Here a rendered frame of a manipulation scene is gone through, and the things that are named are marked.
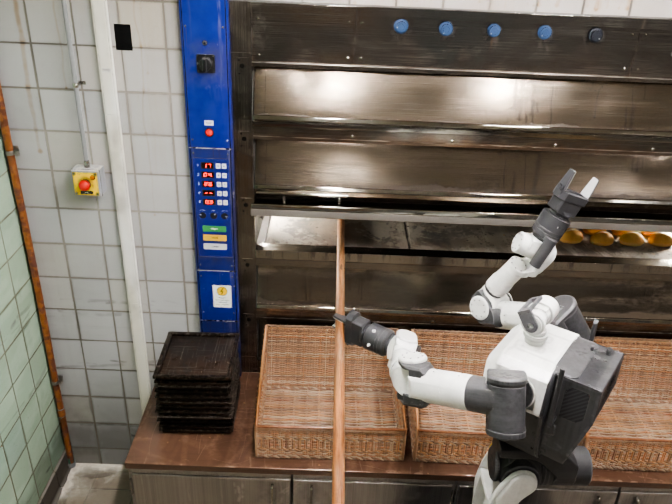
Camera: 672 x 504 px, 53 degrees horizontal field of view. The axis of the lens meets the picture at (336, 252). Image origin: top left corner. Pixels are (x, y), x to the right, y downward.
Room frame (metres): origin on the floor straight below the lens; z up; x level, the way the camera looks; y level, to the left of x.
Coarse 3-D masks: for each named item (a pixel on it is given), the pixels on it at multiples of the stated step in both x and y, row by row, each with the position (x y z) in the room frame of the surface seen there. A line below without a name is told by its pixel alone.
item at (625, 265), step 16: (256, 256) 2.34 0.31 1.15; (272, 256) 2.34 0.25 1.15; (288, 256) 2.34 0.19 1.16; (304, 256) 2.34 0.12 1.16; (320, 256) 2.34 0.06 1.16; (336, 256) 2.34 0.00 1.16; (352, 256) 2.34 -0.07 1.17; (368, 256) 2.34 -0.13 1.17; (384, 256) 2.34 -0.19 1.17; (400, 256) 2.34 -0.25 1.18; (416, 256) 2.34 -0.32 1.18; (432, 256) 2.34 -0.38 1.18; (448, 256) 2.35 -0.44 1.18; (464, 256) 2.36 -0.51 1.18; (480, 256) 2.36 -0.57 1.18; (496, 256) 2.37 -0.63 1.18; (560, 256) 2.39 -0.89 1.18; (576, 256) 2.40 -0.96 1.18; (592, 256) 2.40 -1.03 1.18; (624, 272) 2.35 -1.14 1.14; (640, 272) 2.35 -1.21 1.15; (656, 272) 2.35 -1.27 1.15
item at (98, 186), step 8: (80, 168) 2.28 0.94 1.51; (88, 168) 2.29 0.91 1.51; (96, 168) 2.29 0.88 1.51; (72, 176) 2.26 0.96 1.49; (80, 176) 2.26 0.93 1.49; (88, 176) 2.26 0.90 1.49; (96, 176) 2.26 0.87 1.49; (104, 176) 2.32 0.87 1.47; (96, 184) 2.26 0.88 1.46; (104, 184) 2.31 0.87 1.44; (80, 192) 2.26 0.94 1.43; (88, 192) 2.26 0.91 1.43; (96, 192) 2.26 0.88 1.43
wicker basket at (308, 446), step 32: (288, 352) 2.27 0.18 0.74; (320, 352) 2.28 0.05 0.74; (352, 352) 2.28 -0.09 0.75; (288, 384) 2.23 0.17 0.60; (352, 384) 2.25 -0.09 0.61; (384, 384) 2.25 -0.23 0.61; (256, 416) 1.88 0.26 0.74; (288, 416) 2.05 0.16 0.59; (320, 416) 2.06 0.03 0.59; (352, 416) 2.07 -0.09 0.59; (384, 416) 2.08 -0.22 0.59; (256, 448) 1.84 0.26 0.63; (288, 448) 1.84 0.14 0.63; (320, 448) 1.85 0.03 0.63; (352, 448) 1.90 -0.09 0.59; (384, 448) 1.85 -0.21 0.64
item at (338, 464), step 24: (336, 264) 2.22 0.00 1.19; (336, 288) 2.04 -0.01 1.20; (336, 312) 1.88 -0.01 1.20; (336, 336) 1.75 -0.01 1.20; (336, 360) 1.62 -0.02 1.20; (336, 384) 1.51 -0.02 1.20; (336, 408) 1.41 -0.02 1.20; (336, 432) 1.32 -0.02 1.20; (336, 456) 1.24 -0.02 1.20; (336, 480) 1.16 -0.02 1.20
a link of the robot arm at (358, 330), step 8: (352, 312) 1.81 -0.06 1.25; (352, 320) 1.79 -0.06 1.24; (360, 320) 1.79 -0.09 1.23; (368, 320) 1.80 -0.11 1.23; (352, 328) 1.78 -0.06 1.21; (360, 328) 1.77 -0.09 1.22; (368, 328) 1.76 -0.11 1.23; (376, 328) 1.75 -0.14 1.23; (352, 336) 1.78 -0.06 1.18; (360, 336) 1.76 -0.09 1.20; (368, 336) 1.73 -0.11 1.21; (352, 344) 1.79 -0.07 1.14; (360, 344) 1.76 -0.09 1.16; (368, 344) 1.72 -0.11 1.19
